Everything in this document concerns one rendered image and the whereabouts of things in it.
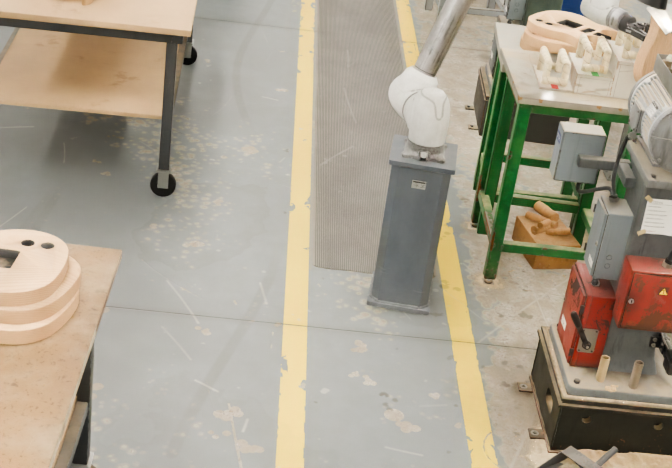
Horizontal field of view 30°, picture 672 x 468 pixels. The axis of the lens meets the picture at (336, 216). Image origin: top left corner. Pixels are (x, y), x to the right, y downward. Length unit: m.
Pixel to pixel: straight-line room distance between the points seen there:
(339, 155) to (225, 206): 0.93
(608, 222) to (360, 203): 2.07
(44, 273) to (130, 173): 2.95
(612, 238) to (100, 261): 1.83
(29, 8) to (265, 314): 1.76
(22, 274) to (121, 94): 2.82
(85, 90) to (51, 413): 3.24
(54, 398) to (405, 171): 2.35
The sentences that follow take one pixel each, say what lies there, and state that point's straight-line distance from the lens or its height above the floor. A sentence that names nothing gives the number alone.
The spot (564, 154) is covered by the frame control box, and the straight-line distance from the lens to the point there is 4.65.
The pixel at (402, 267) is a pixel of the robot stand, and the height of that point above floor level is 0.21.
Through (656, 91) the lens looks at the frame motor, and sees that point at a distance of 4.52.
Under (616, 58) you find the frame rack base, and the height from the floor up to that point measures 1.10.
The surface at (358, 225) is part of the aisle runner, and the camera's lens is 6.10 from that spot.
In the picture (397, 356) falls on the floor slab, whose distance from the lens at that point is 5.16.
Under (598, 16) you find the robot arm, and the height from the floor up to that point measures 1.29.
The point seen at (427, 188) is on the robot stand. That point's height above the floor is 0.59.
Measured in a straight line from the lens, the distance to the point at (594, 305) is 4.63.
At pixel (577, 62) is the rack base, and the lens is 5.66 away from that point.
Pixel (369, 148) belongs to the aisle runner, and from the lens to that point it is 6.95.
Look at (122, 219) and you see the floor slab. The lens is 5.95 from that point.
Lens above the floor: 2.81
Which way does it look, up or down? 27 degrees down
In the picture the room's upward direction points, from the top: 8 degrees clockwise
